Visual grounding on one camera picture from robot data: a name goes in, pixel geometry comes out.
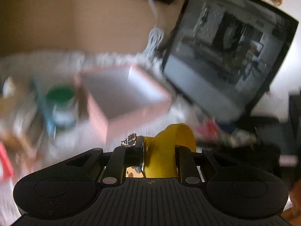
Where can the white textured cloth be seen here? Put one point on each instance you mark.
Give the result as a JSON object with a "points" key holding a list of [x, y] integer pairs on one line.
{"points": [[54, 68]]}

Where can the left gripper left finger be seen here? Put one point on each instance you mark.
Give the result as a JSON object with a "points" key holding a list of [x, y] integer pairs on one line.
{"points": [[130, 153]]}

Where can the green lid glass jar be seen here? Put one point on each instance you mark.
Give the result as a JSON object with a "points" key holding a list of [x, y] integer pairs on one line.
{"points": [[63, 105]]}

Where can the yellow plush toy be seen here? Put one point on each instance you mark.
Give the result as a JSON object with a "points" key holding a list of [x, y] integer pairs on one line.
{"points": [[160, 151]]}

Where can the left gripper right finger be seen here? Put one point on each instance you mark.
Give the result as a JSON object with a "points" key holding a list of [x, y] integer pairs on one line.
{"points": [[187, 169]]}

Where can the black framed glass panel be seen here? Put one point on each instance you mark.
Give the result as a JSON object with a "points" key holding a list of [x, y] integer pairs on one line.
{"points": [[224, 54]]}

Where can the red wipes pack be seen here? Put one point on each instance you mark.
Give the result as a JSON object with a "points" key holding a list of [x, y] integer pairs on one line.
{"points": [[6, 168]]}

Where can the pink open box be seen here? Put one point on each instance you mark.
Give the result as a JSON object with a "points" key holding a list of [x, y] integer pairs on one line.
{"points": [[121, 98]]}

